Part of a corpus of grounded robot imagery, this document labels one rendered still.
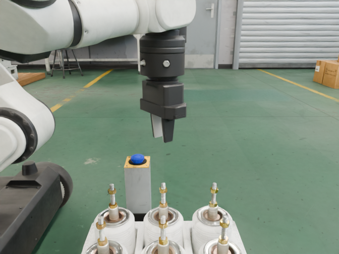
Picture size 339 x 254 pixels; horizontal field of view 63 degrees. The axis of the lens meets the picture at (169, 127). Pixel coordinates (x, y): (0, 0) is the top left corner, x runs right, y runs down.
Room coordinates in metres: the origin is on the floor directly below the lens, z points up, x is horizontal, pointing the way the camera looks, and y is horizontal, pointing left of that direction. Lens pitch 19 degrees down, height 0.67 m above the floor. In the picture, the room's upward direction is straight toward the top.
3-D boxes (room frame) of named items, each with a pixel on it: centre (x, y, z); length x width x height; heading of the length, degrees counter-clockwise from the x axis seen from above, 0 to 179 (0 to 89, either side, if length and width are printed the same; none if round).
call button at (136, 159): (0.72, 0.09, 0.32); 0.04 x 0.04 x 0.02
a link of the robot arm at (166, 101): (0.55, 0.02, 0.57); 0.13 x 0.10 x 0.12; 37
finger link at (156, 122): (0.57, 0.03, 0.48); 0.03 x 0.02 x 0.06; 127
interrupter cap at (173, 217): (0.55, 0.01, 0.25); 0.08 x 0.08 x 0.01
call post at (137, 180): (0.72, 0.09, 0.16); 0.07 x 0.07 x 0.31; 1
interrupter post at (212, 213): (0.56, -0.10, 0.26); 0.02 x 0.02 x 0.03
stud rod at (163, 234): (0.44, 0.01, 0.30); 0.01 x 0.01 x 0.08
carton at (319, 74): (3.90, -2.24, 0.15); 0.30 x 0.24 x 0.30; 89
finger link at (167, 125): (0.54, 0.00, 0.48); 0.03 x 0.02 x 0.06; 127
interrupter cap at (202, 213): (0.56, -0.10, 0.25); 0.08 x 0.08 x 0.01
